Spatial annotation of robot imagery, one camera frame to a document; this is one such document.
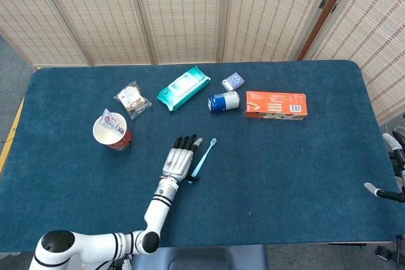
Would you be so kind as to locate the blue felt table mat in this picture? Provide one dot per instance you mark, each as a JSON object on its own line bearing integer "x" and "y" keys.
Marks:
{"x": 253, "y": 172}

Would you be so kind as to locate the dark metal hinge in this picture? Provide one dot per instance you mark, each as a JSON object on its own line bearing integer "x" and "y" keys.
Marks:
{"x": 334, "y": 8}
{"x": 322, "y": 4}

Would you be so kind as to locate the small purple tissue pack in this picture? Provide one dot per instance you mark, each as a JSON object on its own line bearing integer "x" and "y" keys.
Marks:
{"x": 233, "y": 81}

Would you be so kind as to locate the teal wet wipes pack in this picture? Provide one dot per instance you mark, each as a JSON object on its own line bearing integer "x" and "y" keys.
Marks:
{"x": 182, "y": 88}

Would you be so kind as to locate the red noodle paper cup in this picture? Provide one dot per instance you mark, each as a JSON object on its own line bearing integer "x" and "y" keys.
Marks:
{"x": 107, "y": 134}

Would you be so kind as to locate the light blue toothbrush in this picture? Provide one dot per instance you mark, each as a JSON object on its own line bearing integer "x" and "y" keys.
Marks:
{"x": 205, "y": 156}

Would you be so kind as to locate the orange biscuit box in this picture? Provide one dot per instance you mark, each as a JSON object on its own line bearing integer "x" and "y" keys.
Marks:
{"x": 275, "y": 104}

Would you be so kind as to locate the snack in clear wrapper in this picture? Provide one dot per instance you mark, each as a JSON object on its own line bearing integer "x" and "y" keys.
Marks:
{"x": 131, "y": 99}

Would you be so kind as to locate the black wheeled stand base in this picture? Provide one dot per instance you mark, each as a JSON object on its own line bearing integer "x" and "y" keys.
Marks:
{"x": 384, "y": 253}

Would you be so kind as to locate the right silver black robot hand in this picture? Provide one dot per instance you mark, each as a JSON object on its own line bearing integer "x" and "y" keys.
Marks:
{"x": 390, "y": 194}

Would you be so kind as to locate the brown wooden post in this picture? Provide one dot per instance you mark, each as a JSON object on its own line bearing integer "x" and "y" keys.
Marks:
{"x": 329, "y": 14}

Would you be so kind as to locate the blue white drink can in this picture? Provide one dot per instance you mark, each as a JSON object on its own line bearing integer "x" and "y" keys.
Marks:
{"x": 224, "y": 101}

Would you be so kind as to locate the white floral toothpaste tube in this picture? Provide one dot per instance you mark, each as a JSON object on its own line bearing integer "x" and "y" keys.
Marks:
{"x": 110, "y": 121}

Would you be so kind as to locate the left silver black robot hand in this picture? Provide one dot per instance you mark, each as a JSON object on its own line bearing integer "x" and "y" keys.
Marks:
{"x": 177, "y": 164}

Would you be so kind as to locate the beige bamboo folding screen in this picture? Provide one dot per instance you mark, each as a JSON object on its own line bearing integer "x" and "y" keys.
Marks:
{"x": 180, "y": 14}
{"x": 376, "y": 29}

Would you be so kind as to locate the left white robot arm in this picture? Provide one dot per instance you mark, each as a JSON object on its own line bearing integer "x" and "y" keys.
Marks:
{"x": 156, "y": 210}

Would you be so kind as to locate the yellow floor tape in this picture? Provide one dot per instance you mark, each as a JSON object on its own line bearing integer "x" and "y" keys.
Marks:
{"x": 9, "y": 143}

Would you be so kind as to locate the blue grey robot chest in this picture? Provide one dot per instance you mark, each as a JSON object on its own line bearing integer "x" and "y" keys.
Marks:
{"x": 205, "y": 259}

